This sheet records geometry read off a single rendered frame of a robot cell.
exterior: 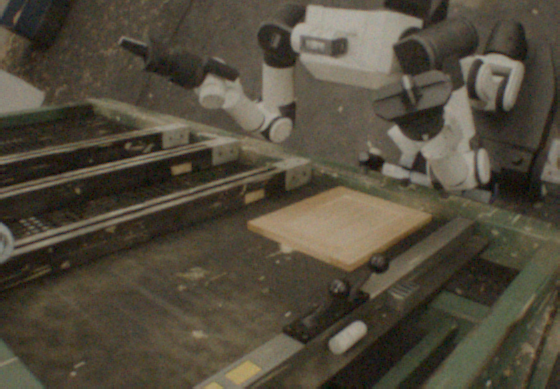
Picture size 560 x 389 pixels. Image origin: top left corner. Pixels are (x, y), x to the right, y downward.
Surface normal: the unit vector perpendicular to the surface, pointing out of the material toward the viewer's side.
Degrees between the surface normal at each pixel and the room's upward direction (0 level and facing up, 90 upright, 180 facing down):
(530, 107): 0
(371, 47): 23
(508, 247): 31
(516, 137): 0
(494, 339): 60
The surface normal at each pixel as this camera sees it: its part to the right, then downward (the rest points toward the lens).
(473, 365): 0.05, -0.94
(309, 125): -0.54, -0.29
